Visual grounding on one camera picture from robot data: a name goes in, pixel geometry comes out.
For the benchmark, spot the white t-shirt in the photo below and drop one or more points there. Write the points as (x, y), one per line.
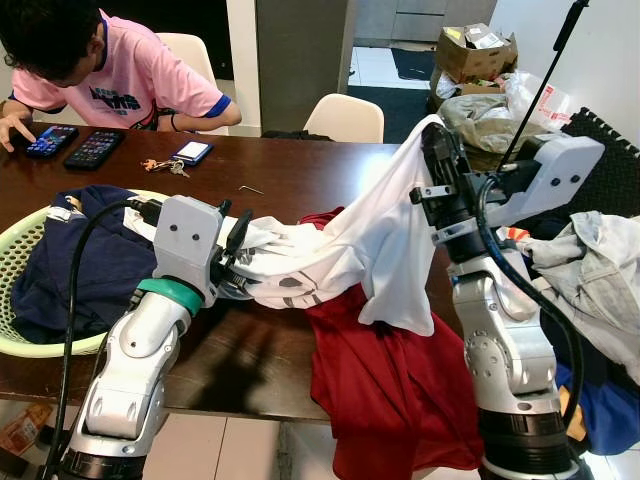
(370, 240)

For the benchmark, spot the black foam mat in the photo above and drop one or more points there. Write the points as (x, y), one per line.
(612, 170)

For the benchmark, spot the light grey garment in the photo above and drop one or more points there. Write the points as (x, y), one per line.
(590, 270)

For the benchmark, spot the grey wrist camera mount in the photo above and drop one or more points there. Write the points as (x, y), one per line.
(550, 175)
(190, 240)

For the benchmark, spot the cream plastic chair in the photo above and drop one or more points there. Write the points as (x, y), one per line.
(345, 117)
(195, 55)

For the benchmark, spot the navy garment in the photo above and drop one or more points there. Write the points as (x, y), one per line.
(80, 265)

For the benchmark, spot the brown packet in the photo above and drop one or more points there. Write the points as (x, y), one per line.
(25, 427)

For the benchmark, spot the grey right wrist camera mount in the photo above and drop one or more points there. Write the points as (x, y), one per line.
(550, 175)

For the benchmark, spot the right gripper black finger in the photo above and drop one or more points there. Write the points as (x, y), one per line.
(443, 155)

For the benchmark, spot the red t-shirt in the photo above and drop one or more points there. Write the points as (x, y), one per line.
(390, 390)

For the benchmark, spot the open cardboard box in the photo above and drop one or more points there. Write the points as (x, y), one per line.
(475, 55)

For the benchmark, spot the clear plastic bag of clothes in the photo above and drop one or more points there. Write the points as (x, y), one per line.
(495, 112)

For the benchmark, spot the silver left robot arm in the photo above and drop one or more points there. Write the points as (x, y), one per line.
(140, 370)

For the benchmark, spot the dark brown wooden table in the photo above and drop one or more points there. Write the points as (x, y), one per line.
(300, 175)

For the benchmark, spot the person in pink shirt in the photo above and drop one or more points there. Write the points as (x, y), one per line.
(110, 75)

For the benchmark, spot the small metal allen key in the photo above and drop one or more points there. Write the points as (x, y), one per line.
(250, 189)

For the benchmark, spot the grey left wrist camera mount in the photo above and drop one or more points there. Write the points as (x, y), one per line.
(190, 240)

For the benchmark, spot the black smartphone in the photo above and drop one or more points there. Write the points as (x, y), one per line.
(93, 149)
(50, 141)

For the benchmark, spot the person right hand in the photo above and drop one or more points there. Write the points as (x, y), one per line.
(15, 128)

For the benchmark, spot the bunch of keys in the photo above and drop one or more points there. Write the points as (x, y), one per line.
(165, 166)

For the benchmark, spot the black stand pole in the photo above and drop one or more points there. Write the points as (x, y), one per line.
(545, 82)

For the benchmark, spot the white smartphone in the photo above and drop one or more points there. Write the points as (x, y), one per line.
(191, 152)

